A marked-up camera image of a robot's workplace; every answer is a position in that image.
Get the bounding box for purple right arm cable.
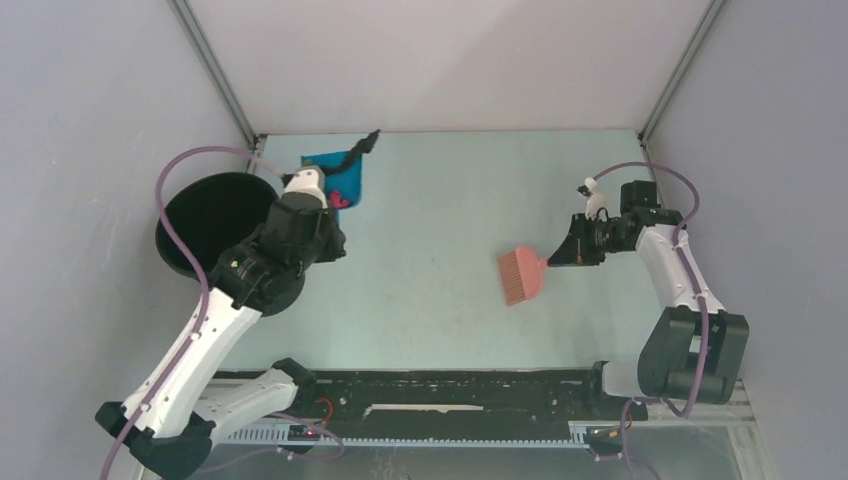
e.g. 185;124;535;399
592;161;711;480

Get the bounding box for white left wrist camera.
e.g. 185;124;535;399
282;165;328;209

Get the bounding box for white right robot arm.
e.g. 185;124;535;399
547;178;749;418

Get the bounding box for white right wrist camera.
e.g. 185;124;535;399
577;177;607;220

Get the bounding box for blue dustpan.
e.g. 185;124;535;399
301;151;363;222

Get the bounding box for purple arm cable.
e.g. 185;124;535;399
592;161;711;480
99;145;346;480

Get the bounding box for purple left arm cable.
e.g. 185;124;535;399
99;145;346;480

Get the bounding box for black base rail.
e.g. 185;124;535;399
211;368;647;442

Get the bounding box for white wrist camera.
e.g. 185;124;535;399
282;165;328;209
577;177;607;220

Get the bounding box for pink hand brush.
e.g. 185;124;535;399
496;246;548;306

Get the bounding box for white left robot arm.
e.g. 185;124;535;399
95;193;344;479

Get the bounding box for black paper scrap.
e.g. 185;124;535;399
320;129;381;176

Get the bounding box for pink paper scrap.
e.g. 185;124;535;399
328;190;352;210

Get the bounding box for black plastic bin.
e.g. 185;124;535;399
155;172;305;316

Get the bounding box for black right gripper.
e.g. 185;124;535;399
548;212;630;267

